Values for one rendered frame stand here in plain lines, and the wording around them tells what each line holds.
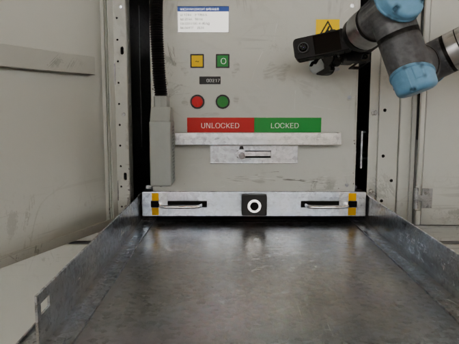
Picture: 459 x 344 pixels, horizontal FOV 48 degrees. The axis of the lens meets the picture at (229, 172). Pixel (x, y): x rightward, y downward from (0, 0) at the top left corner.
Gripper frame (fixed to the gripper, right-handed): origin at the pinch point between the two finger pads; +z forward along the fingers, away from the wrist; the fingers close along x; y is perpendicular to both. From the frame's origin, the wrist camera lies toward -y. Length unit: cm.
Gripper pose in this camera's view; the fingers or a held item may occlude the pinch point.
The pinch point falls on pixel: (310, 67)
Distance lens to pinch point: 123.9
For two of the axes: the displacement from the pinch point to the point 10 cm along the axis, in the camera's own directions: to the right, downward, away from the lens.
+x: -0.7, -9.9, 1.3
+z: -2.6, 1.5, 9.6
